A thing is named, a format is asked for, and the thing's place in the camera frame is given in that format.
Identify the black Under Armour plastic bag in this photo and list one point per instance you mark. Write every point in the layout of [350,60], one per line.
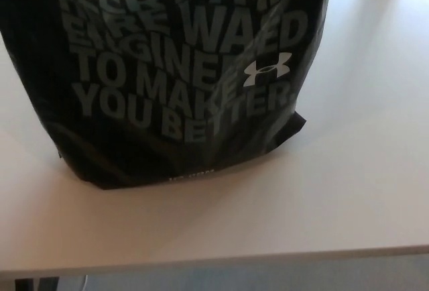
[151,69]

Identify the dark table leg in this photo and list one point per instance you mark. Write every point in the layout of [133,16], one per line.
[28,284]

